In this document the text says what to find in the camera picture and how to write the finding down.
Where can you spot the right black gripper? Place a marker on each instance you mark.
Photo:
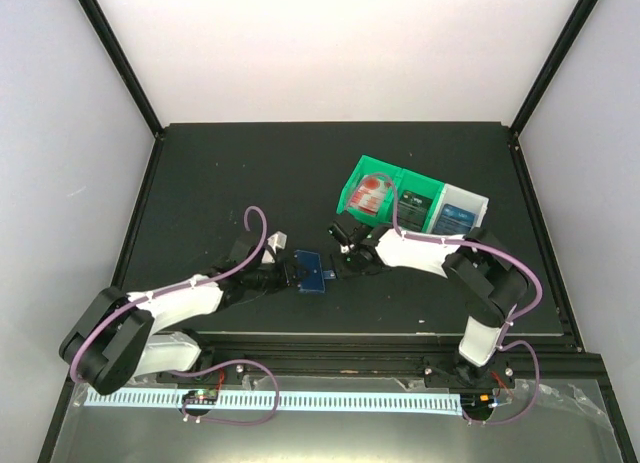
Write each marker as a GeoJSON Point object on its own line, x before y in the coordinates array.
{"type": "Point", "coordinates": [342, 274]}

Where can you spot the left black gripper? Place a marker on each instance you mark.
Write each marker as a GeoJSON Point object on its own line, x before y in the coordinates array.
{"type": "Point", "coordinates": [285, 276]}

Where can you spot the blue card holder wallet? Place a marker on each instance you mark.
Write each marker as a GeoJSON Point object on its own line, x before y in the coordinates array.
{"type": "Point", "coordinates": [318, 275]}

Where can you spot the red white card stack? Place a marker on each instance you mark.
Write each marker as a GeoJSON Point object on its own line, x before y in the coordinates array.
{"type": "Point", "coordinates": [370, 195]}

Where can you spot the green bin with red cards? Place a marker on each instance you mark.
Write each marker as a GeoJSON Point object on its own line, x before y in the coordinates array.
{"type": "Point", "coordinates": [368, 166]}

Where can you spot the green bin with black cards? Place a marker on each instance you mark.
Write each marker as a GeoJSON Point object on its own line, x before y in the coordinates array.
{"type": "Point", "coordinates": [410, 180]}

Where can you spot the white bin with blue cards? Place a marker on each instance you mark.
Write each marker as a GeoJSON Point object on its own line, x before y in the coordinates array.
{"type": "Point", "coordinates": [463, 199]}

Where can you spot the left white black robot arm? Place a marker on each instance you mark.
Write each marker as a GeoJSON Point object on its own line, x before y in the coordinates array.
{"type": "Point", "coordinates": [121, 335]}

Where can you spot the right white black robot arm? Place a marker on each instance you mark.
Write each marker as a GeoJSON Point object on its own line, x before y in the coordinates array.
{"type": "Point", "coordinates": [491, 281]}

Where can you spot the black vip card stack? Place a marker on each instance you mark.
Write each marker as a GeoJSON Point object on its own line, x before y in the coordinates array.
{"type": "Point", "coordinates": [413, 210]}

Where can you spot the blue vip card stack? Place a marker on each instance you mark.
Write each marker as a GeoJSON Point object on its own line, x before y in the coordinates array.
{"type": "Point", "coordinates": [453, 221]}

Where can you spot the left small circuit board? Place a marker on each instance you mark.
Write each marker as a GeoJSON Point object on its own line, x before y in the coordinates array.
{"type": "Point", "coordinates": [201, 396]}

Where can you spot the small circuit board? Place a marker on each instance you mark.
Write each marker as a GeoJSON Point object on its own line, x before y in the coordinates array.
{"type": "Point", "coordinates": [477, 401]}
{"type": "Point", "coordinates": [201, 396]}

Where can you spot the right small circuit board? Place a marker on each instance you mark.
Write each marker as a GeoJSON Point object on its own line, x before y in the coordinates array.
{"type": "Point", "coordinates": [477, 401]}

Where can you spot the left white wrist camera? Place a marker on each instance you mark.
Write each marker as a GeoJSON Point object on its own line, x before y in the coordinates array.
{"type": "Point", "coordinates": [274, 243]}

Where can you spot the white slotted cable duct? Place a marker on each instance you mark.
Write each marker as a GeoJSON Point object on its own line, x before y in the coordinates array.
{"type": "Point", "coordinates": [310, 401]}

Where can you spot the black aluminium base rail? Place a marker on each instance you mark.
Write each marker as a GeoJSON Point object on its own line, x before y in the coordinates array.
{"type": "Point", "coordinates": [434, 359]}

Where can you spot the right black frame post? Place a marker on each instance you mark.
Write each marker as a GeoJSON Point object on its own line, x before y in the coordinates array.
{"type": "Point", "coordinates": [572, 28]}

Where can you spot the black frame post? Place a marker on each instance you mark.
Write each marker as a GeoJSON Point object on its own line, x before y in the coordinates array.
{"type": "Point", "coordinates": [103, 30]}
{"type": "Point", "coordinates": [572, 28]}

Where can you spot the left black frame post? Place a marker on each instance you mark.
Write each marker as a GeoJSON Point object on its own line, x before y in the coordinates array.
{"type": "Point", "coordinates": [103, 30]}

